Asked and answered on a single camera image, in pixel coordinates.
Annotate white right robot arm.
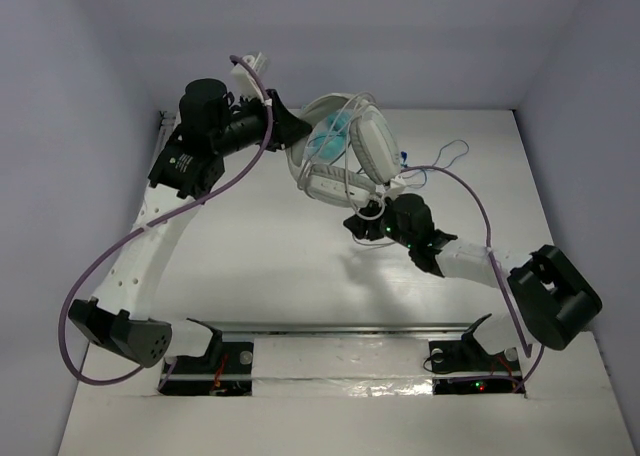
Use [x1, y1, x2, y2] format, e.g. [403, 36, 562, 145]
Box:
[343, 194, 603, 355]

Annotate teal cat-ear headphones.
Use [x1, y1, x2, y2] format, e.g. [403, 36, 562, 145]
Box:
[305, 110, 352, 164]

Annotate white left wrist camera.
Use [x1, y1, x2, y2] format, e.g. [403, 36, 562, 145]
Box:
[230, 51, 269, 101]

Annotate white grey over-ear headphones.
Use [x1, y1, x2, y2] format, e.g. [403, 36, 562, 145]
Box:
[286, 92, 401, 211]

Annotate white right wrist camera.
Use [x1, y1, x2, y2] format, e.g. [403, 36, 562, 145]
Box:
[383, 175, 407, 201]

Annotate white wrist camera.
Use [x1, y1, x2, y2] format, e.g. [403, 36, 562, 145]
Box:
[230, 51, 269, 101]
[383, 175, 407, 201]

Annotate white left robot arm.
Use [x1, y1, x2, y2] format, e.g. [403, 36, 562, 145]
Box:
[61, 78, 312, 368]

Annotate blue wired earbuds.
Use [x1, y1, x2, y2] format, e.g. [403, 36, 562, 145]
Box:
[403, 139, 470, 189]

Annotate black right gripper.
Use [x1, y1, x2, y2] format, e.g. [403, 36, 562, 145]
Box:
[344, 194, 416, 249]

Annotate aluminium side rail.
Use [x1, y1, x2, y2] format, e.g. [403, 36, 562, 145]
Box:
[146, 111, 177, 186]

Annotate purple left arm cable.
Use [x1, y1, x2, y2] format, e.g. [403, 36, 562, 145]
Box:
[58, 54, 276, 392]

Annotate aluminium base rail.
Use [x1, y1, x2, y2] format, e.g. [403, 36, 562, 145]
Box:
[181, 318, 471, 336]

